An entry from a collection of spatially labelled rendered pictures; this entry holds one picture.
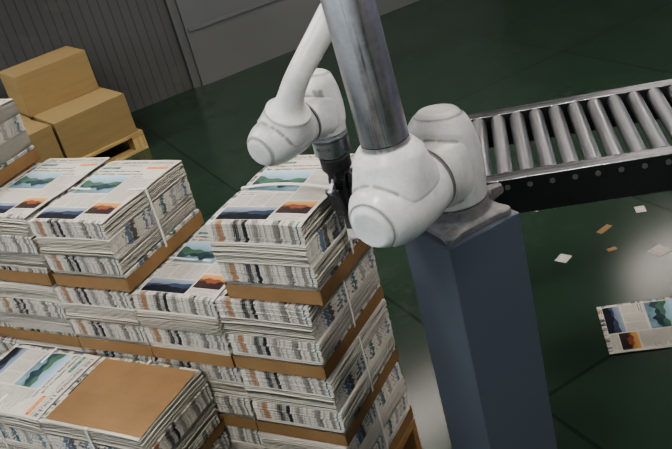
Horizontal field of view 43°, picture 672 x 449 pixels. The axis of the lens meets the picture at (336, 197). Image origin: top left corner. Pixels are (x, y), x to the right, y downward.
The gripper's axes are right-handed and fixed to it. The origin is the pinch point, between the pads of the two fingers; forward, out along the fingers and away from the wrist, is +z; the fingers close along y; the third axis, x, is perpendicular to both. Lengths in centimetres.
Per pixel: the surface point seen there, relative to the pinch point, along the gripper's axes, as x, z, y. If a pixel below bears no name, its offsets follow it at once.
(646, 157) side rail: 59, 16, -67
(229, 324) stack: -33.9, 20.8, 17.9
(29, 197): -103, -11, 7
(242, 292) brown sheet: -26.3, 10.2, 17.5
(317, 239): -3.2, -3.2, 11.9
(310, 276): -4.0, 3.7, 17.7
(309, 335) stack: -9.4, 21.8, 17.9
